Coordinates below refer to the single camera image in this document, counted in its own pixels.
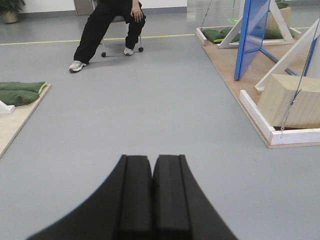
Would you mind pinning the wooden platform base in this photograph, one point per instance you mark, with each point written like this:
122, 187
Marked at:
224, 59
11, 124

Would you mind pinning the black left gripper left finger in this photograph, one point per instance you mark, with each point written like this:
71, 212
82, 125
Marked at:
120, 209

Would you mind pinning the green sandbag left one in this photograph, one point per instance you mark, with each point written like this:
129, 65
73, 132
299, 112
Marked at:
212, 35

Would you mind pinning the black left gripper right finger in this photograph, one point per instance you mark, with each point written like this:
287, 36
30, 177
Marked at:
181, 210

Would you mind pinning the green sandbag behind support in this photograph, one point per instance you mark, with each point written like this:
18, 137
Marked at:
272, 34

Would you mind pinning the white border plank near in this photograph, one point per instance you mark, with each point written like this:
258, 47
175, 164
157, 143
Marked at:
277, 138

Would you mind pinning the wooden platform base right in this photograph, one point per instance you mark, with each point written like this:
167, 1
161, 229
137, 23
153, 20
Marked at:
224, 59

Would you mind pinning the blue door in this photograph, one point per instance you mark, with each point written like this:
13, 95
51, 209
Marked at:
252, 33

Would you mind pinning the white wooden door frame support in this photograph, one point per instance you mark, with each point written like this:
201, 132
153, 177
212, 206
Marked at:
279, 23

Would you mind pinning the wheeled office chair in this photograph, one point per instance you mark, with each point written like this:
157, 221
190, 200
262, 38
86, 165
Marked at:
117, 20

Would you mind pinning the green sandbag upper left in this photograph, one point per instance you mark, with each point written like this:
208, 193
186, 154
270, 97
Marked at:
35, 87

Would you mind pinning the wooden platform base left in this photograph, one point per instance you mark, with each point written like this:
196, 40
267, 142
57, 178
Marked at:
11, 124

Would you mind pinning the white border plank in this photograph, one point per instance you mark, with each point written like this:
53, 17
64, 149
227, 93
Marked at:
277, 138
201, 37

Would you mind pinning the potted plant in basket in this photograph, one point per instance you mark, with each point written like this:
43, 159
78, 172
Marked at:
10, 9

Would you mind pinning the white bracket left platform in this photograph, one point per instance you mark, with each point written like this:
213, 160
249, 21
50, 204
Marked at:
6, 109

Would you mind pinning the white border plank far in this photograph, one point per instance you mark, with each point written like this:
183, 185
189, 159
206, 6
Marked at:
201, 37

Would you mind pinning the light wooden box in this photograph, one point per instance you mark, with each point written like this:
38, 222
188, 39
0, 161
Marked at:
291, 101

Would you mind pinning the white diagonal brace near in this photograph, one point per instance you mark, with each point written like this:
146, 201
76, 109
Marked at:
306, 40

